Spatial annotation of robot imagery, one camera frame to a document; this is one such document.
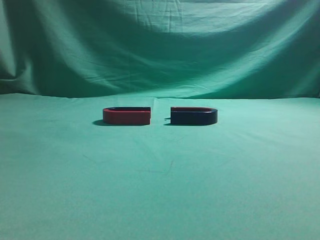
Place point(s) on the green cloth backdrop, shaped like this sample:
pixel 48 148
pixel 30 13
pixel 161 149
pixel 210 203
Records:
pixel 65 174

